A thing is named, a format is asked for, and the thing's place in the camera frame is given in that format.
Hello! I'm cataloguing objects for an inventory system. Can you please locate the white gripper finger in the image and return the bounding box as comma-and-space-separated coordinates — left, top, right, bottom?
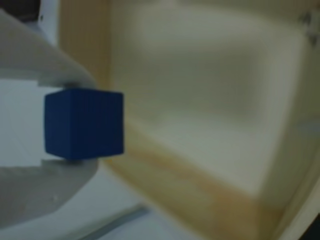
0, 159, 99, 231
0, 9, 98, 91

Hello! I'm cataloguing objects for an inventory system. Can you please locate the small blue cube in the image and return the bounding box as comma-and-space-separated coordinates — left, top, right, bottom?
43, 88, 125, 161

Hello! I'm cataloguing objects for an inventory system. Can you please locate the light wooden box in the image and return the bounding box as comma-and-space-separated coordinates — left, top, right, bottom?
58, 0, 320, 240

